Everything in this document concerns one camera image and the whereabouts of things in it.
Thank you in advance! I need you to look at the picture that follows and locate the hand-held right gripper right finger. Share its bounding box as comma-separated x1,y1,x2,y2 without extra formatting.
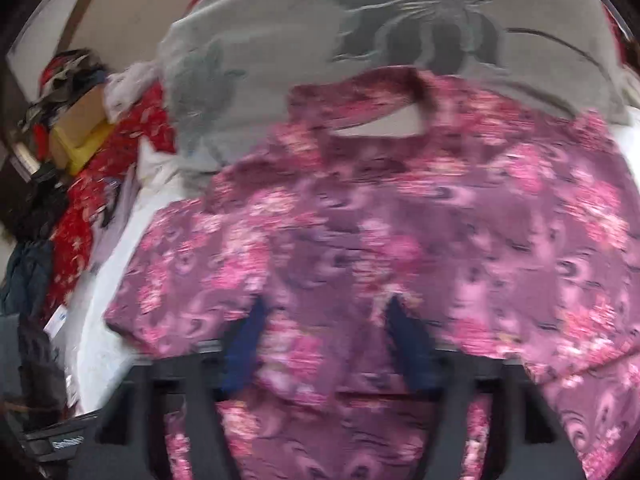
389,296,587,480

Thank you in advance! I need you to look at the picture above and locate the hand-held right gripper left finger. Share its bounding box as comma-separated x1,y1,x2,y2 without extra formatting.
67,299,269,480

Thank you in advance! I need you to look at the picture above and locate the purple floral shirt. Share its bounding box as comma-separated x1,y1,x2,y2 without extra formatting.
102,67,640,480

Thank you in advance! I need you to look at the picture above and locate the dark clothes heap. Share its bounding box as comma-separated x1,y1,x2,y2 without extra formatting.
7,162,70,248

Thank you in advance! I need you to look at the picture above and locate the pile of mixed clothes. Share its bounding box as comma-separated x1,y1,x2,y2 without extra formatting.
20,49,108,131

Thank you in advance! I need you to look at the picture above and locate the white bag with black print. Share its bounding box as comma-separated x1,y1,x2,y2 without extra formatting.
95,167,143,263

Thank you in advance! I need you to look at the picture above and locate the red star-print sheet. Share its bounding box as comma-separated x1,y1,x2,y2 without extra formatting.
47,82,177,313

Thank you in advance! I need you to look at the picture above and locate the yellow box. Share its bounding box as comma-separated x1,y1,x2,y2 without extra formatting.
62,120,119,177

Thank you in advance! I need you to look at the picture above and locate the white plastic bag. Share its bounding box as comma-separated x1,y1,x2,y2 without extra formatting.
102,62,162,122

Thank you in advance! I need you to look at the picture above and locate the cardboard box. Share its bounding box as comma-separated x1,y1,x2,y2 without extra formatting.
50,85,113,161

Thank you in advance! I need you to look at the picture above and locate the grey floral pillow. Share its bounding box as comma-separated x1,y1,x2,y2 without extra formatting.
157,0,632,188

